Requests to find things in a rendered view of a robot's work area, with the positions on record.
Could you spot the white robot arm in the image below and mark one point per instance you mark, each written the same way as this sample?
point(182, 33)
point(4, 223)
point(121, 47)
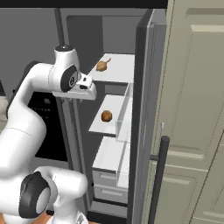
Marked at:
point(23, 137)

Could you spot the grey fridge door, black dispenser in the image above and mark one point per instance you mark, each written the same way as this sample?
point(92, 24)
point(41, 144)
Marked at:
point(26, 38)

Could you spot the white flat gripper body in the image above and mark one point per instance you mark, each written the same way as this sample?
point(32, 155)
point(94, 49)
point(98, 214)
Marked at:
point(84, 93)

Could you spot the round brown vegetable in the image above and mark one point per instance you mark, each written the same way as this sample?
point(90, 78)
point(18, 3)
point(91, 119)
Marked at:
point(106, 116)

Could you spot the short beige cupboard door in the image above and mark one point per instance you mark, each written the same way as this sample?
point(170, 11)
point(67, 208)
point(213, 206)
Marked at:
point(178, 192)

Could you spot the pale grey fridge drawer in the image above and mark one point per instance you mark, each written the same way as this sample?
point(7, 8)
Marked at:
point(105, 176)
point(110, 193)

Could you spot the white fridge shelf, clear guard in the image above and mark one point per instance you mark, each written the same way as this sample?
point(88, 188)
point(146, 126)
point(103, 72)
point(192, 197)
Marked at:
point(112, 113)

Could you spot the grey open fridge door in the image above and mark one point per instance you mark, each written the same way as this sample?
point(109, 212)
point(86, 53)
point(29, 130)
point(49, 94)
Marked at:
point(144, 87)

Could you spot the brown onion with stem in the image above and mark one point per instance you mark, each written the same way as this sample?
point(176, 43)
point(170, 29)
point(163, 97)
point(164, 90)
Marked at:
point(101, 66)

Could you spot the tall beige cupboard door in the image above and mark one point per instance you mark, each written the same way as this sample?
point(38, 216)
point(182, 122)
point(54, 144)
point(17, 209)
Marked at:
point(195, 81)

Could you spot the white fridge shelf over drawers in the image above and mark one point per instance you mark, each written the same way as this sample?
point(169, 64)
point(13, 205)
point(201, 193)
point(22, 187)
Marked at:
point(112, 154)

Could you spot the grey fridge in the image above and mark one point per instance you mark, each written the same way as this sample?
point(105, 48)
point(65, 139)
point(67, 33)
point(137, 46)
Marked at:
point(87, 32)

